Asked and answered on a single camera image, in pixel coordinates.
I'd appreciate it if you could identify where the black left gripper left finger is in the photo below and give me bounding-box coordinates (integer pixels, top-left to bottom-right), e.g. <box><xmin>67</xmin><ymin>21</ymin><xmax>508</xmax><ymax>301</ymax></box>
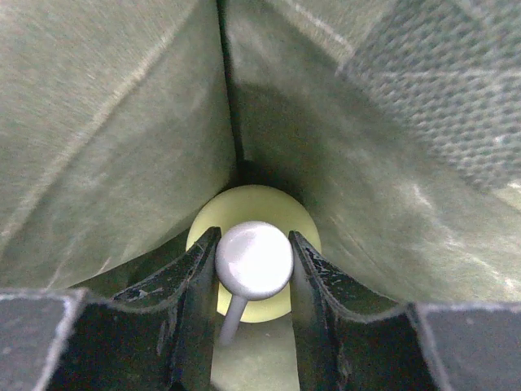
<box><xmin>48</xmin><ymin>227</ymin><xmax>221</xmax><ymax>390</ymax></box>

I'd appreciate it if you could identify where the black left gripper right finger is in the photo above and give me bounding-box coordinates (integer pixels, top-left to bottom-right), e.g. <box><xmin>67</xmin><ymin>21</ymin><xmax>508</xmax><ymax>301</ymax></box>
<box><xmin>289</xmin><ymin>231</ymin><xmax>436</xmax><ymax>390</ymax></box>

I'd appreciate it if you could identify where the yellow-green lotion bottle white cap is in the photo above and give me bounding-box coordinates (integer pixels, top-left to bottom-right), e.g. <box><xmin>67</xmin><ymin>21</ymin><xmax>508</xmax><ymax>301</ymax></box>
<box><xmin>186</xmin><ymin>185</ymin><xmax>322</xmax><ymax>347</ymax></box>

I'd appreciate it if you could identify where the green canvas bag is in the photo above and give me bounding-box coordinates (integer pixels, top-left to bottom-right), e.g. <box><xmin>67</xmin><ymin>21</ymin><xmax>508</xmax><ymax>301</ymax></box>
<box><xmin>1</xmin><ymin>1</ymin><xmax>520</xmax><ymax>390</ymax></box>

